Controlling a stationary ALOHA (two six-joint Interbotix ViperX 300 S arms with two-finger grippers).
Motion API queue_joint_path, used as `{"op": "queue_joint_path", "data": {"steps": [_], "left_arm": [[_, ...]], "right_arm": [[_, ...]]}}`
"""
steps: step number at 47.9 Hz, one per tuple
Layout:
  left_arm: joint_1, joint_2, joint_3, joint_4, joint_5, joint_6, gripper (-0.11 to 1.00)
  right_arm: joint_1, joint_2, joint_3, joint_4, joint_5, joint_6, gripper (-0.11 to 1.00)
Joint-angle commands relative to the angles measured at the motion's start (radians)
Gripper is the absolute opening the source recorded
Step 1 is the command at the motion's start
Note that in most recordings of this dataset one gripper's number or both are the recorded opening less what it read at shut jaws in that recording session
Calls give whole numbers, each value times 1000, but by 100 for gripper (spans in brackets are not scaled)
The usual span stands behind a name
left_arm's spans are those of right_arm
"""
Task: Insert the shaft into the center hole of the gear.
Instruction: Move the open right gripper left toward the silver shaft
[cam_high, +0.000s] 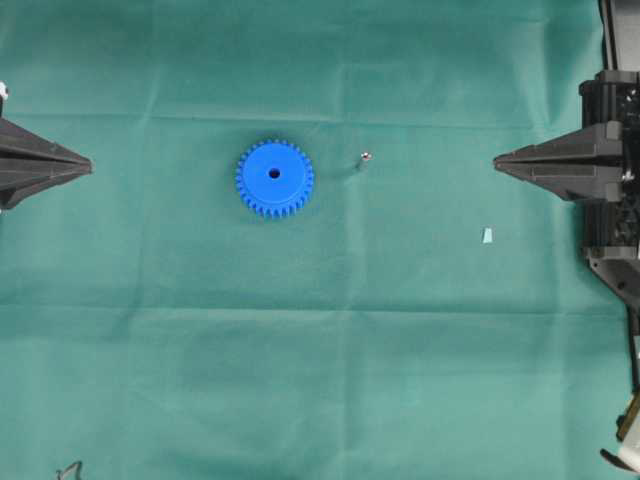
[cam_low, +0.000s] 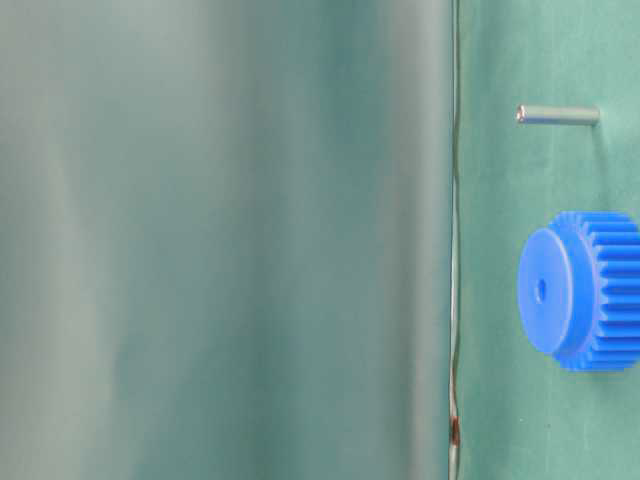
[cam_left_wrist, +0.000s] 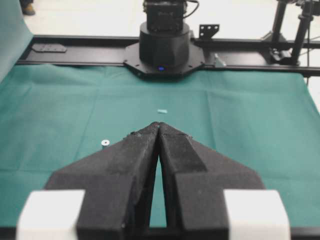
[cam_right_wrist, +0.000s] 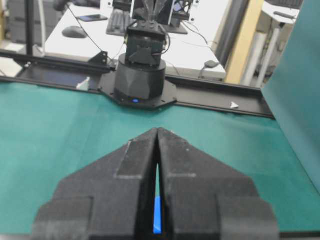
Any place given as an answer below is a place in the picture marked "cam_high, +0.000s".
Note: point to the small pale tape piece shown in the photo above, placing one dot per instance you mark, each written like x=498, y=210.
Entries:
x=487, y=237

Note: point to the blue plastic gear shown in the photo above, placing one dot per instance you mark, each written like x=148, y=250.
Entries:
x=274, y=178

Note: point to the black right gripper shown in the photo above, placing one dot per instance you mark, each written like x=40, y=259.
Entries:
x=610, y=115

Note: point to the small metal shaft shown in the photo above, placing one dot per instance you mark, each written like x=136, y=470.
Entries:
x=364, y=160

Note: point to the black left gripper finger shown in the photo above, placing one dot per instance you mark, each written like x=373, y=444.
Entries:
x=21, y=144
x=17, y=185

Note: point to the green table cloth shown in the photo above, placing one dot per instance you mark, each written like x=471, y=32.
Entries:
x=154, y=327

